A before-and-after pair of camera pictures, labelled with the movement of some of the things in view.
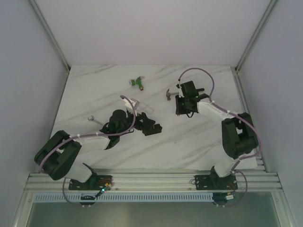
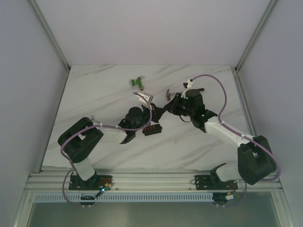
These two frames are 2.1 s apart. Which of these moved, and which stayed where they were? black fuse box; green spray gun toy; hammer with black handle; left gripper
Moved: left gripper
Stayed: hammer with black handle; green spray gun toy; black fuse box
